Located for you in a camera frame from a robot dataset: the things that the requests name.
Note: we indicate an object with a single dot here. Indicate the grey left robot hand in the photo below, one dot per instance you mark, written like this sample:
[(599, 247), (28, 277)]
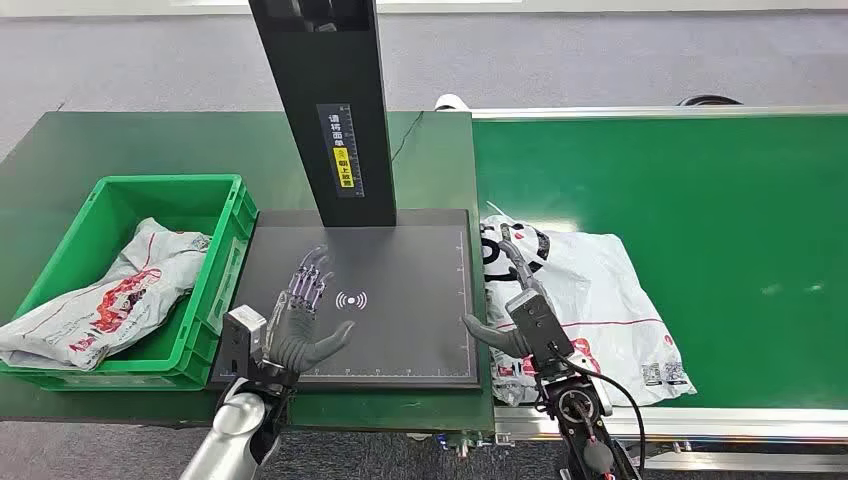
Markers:
[(295, 331)]

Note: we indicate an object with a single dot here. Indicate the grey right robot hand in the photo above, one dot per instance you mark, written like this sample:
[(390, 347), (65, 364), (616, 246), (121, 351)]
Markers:
[(520, 262)]

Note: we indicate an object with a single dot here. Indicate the white courier bag black print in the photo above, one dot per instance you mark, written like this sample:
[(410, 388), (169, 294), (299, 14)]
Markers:
[(596, 285)]

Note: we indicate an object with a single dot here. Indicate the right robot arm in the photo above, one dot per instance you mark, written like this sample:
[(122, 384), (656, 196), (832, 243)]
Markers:
[(576, 404)]

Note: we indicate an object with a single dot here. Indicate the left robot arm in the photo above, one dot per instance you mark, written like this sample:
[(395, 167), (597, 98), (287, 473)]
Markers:
[(232, 424)]

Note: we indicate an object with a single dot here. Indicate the black scanner platform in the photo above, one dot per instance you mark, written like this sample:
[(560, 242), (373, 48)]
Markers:
[(397, 265)]

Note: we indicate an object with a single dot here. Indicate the white round object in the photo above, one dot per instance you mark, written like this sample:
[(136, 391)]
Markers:
[(450, 102)]

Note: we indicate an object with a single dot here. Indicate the green plastic crate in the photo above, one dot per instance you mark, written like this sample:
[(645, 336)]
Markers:
[(166, 189)]

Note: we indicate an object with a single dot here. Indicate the grey courier bag red print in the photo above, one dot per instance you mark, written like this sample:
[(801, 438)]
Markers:
[(99, 298)]

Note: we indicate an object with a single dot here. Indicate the ruler label with yellow sticker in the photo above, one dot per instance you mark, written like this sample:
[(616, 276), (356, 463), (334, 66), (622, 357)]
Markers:
[(341, 132)]

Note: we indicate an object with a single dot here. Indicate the black round object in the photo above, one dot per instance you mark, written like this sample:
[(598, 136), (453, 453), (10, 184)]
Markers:
[(709, 100)]

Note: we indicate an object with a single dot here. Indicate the black scanner column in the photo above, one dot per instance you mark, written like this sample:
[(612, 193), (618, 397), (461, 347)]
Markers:
[(318, 66)]

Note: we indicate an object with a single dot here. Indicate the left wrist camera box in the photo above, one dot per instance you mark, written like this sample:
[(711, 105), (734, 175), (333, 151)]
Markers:
[(242, 338)]

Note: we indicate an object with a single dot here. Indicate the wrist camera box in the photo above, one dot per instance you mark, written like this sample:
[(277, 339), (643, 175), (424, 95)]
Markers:
[(540, 328), (242, 338)]

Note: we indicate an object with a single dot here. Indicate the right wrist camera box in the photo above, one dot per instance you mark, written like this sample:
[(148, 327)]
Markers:
[(540, 328)]

